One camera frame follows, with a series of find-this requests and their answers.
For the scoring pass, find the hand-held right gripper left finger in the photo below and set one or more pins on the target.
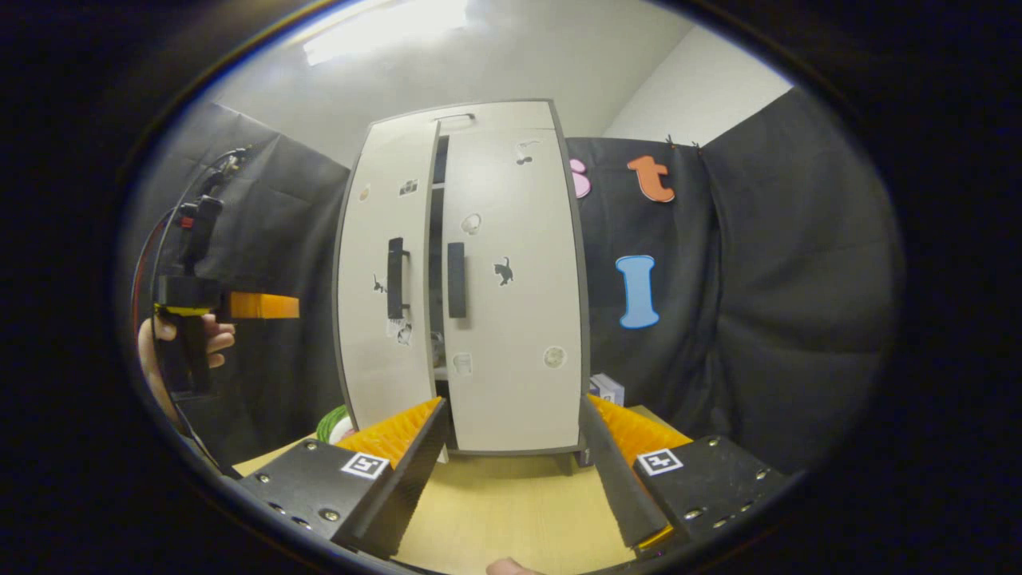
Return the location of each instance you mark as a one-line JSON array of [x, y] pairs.
[[415, 471]]

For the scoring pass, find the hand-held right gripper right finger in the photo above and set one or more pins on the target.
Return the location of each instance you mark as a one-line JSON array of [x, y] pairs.
[[615, 471]]

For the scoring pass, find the small white box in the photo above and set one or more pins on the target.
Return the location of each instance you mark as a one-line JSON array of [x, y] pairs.
[[608, 389]]

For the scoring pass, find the white shoe cabinet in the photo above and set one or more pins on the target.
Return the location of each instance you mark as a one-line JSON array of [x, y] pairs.
[[511, 319]]

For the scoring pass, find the black backdrop cloth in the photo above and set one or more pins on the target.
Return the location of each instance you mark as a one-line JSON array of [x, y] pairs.
[[758, 279]]

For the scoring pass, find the white cabinet door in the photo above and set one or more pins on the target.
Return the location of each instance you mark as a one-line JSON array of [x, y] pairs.
[[375, 375], [519, 383]]

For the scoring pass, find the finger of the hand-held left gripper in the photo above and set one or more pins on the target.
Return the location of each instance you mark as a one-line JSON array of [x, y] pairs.
[[263, 306]]

